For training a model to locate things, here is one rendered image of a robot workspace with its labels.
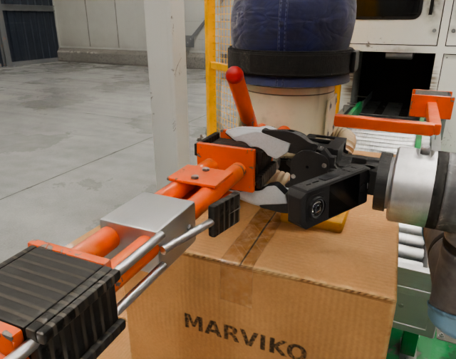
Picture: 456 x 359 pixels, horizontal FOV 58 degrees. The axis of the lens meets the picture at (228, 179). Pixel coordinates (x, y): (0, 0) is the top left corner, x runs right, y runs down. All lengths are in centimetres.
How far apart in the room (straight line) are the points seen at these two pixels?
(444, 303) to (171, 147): 186
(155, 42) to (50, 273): 194
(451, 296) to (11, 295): 45
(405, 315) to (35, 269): 116
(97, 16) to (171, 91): 1130
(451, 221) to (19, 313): 41
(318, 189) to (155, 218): 18
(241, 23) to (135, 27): 1187
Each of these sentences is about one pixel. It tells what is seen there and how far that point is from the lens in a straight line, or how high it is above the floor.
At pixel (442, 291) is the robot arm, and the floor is 96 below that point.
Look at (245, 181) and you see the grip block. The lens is 53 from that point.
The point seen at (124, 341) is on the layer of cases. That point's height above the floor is 54.
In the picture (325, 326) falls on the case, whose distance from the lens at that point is 58.
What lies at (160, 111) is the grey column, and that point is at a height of 80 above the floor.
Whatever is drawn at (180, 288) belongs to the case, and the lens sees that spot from 64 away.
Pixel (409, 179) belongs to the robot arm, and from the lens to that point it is 48.
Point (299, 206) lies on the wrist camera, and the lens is 44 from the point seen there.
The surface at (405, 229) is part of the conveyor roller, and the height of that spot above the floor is 53.
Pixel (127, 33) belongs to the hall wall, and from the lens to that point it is 1273.
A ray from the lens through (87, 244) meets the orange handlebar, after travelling 36.
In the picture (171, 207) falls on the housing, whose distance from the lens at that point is 39.
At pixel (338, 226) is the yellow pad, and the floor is 96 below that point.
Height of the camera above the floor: 125
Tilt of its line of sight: 21 degrees down
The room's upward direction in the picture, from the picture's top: straight up
